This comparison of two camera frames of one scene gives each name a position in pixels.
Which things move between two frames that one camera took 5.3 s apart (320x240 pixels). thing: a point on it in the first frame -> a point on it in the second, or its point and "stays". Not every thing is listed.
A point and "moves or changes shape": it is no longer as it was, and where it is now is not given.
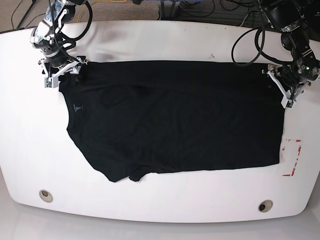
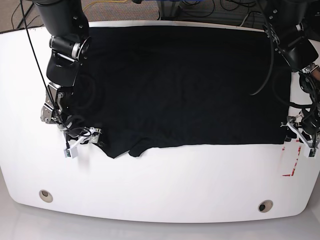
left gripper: x=72 y=67 -> x=71 y=132
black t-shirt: x=127 y=119 moves or changes shape
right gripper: x=298 y=75 -> x=311 y=120
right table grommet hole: x=265 y=206 stays
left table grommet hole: x=46 y=196 stays
